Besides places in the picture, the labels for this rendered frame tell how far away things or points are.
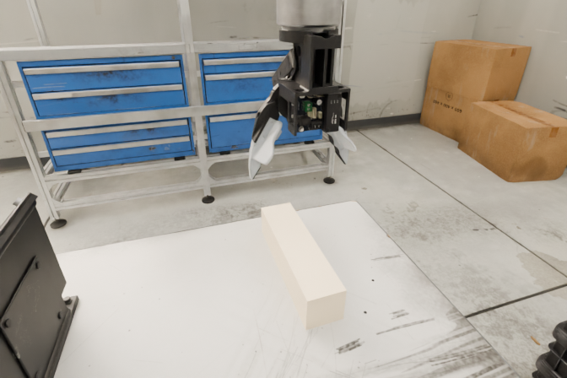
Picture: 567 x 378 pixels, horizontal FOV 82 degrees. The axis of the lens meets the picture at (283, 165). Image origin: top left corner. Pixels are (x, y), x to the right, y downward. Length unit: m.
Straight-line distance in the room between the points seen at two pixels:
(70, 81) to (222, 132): 0.77
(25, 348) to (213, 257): 0.29
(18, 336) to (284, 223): 0.39
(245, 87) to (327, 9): 1.53
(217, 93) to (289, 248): 1.41
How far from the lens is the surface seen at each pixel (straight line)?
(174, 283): 0.62
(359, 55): 3.10
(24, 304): 0.51
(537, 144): 2.72
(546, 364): 1.07
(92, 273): 0.70
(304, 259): 0.55
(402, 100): 3.47
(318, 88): 0.38
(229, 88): 1.88
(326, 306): 0.52
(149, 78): 1.85
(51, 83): 1.93
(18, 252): 0.51
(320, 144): 2.13
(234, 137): 1.97
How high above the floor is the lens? 1.13
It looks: 27 degrees down
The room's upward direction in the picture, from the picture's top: straight up
